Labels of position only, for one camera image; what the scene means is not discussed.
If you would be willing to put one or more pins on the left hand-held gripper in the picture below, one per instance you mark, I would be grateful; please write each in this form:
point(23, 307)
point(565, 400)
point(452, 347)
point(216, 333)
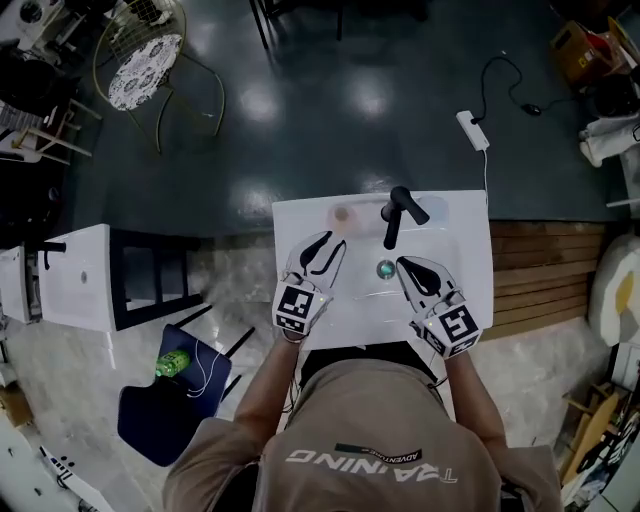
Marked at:
point(300, 305)

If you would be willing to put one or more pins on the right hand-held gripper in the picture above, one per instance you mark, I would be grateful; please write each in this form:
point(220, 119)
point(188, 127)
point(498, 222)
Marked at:
point(450, 325)

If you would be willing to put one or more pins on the person's left forearm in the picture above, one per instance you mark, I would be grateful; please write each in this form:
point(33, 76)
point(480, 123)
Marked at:
point(265, 390)

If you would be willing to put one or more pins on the person's right forearm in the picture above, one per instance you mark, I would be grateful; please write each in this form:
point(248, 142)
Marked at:
point(475, 400)

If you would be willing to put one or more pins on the white sink basin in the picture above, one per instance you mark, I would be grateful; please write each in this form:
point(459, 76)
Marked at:
point(75, 280)
point(362, 320)

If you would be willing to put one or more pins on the green plastic bottle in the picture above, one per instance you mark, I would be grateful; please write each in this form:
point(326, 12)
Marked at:
point(172, 363)

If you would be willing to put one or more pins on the person's black trousers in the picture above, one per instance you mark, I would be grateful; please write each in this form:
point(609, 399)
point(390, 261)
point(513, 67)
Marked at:
point(325, 360)

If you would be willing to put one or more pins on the wooden pallet step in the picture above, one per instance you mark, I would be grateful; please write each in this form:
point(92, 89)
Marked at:
point(540, 280)

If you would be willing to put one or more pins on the person's tan printed shirt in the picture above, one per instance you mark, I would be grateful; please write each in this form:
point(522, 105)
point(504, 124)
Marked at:
point(370, 420)

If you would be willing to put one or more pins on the white power strip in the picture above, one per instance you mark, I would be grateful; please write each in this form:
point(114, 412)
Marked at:
point(473, 130)

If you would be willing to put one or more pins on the white and yellow egg cushion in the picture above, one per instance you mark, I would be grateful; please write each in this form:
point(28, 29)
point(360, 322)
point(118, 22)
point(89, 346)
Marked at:
point(612, 290)

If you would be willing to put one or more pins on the dark blue chair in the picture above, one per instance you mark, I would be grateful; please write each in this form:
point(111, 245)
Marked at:
point(150, 420)

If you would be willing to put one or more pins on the grey upholstered chair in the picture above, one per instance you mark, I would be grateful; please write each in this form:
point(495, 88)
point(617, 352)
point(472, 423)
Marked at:
point(260, 25)

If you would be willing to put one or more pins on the patterned round seat cushion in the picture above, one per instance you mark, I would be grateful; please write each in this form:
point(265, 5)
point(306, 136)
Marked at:
point(145, 70)

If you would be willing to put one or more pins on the small black faucet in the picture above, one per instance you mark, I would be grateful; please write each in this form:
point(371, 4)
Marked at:
point(50, 248)

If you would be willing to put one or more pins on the cardboard box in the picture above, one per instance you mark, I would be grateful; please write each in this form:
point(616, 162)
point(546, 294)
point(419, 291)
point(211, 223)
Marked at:
point(575, 50)

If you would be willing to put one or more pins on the light wooden chair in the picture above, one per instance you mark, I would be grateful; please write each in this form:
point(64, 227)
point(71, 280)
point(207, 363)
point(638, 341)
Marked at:
point(50, 137)

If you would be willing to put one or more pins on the black frame vanity cabinet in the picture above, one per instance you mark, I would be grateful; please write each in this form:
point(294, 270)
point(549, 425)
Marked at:
point(117, 275)

